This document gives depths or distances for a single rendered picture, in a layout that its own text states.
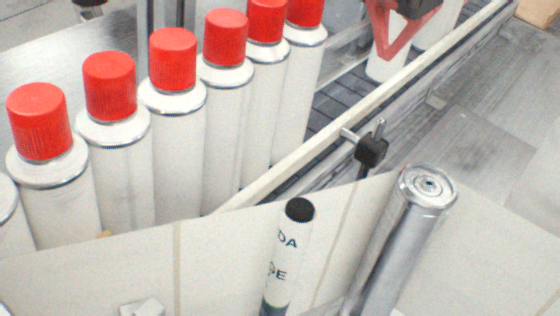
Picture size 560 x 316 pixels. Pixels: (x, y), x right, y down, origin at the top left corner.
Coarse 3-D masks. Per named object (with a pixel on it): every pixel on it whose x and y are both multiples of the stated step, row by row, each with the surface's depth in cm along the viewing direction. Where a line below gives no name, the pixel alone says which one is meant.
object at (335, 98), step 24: (480, 0) 104; (456, 24) 92; (480, 24) 94; (456, 48) 88; (360, 72) 73; (336, 96) 68; (360, 96) 69; (312, 120) 63; (360, 120) 65; (336, 144) 60
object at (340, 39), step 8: (360, 24) 67; (368, 24) 67; (344, 32) 64; (352, 32) 65; (360, 32) 66; (328, 40) 62; (336, 40) 62; (344, 40) 64; (328, 48) 61; (336, 48) 63
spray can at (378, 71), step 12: (396, 24) 65; (396, 36) 66; (372, 48) 70; (408, 48) 68; (372, 60) 70; (384, 60) 69; (396, 60) 69; (372, 72) 71; (384, 72) 70; (396, 72) 70
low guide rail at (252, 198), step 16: (496, 0) 96; (480, 16) 88; (464, 32) 84; (432, 48) 75; (448, 48) 80; (416, 64) 71; (400, 80) 67; (368, 96) 63; (384, 96) 65; (352, 112) 59; (368, 112) 63; (336, 128) 57; (304, 144) 54; (320, 144) 55; (288, 160) 52; (304, 160) 53; (272, 176) 50; (288, 176) 52; (240, 192) 47; (256, 192) 48; (224, 208) 46; (240, 208) 47
